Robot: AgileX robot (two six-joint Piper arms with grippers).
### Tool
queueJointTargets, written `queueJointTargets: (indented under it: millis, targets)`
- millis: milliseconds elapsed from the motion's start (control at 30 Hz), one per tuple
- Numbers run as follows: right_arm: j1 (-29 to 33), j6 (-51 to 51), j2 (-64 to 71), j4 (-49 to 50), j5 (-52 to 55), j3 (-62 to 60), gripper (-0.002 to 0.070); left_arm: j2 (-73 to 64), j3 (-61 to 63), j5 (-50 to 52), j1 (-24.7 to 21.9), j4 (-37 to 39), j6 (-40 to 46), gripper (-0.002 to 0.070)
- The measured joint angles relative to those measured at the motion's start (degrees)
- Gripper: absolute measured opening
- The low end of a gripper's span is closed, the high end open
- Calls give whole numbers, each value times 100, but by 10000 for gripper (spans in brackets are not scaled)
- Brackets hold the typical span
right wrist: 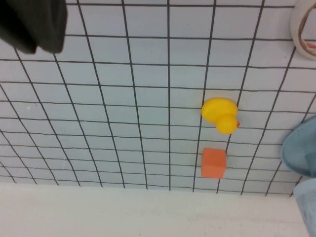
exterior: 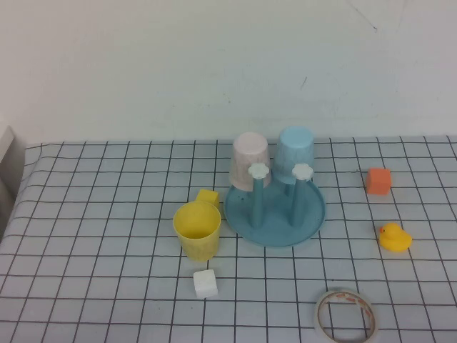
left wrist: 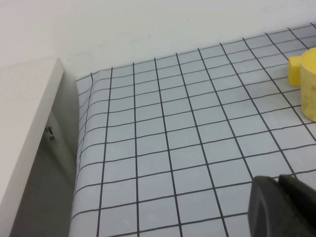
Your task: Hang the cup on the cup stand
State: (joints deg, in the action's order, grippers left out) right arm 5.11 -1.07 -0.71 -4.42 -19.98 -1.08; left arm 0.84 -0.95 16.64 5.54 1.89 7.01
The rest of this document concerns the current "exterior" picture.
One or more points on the yellow rubber duck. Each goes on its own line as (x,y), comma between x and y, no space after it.
(394,240)

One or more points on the light blue plastic cup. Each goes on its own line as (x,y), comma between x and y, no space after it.
(294,150)

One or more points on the yellow foam cube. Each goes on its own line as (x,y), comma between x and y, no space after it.
(209,196)

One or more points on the white tape roll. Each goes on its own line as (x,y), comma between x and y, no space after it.
(373,314)

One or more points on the white box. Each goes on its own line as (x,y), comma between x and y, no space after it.
(7,160)

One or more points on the orange foam cube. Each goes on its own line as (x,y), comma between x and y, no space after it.
(378,181)

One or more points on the pink plastic cup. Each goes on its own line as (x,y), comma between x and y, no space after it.
(246,157)

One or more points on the blue cup stand with pegs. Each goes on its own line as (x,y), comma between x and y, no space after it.
(278,232)

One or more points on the white foam cube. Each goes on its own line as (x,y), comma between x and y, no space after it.
(205,284)

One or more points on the yellow plastic cup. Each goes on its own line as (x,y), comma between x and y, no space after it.
(200,246)

